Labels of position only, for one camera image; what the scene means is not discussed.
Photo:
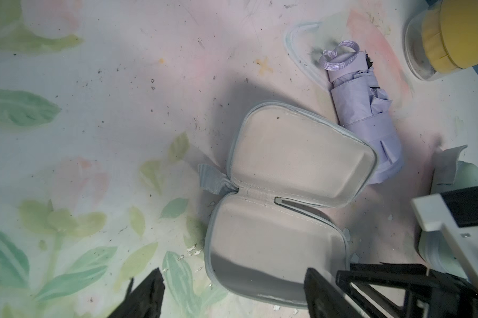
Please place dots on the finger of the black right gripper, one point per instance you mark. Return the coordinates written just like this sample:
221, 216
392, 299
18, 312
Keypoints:
408, 290

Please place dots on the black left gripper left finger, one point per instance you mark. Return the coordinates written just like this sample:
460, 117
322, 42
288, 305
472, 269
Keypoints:
145, 301

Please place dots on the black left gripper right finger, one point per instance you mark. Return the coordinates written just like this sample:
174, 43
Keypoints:
323, 299

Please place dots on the grey umbrella case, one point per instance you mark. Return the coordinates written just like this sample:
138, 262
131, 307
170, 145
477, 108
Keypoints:
286, 164

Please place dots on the lilac umbrella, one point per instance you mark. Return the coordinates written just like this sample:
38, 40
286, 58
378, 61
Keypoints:
363, 106

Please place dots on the grey case front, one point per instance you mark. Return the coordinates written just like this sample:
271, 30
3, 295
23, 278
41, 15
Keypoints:
457, 182

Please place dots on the yellow pen cup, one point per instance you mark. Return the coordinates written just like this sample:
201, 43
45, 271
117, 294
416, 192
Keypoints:
442, 39

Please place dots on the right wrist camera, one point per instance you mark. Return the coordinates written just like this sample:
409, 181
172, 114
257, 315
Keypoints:
432, 214

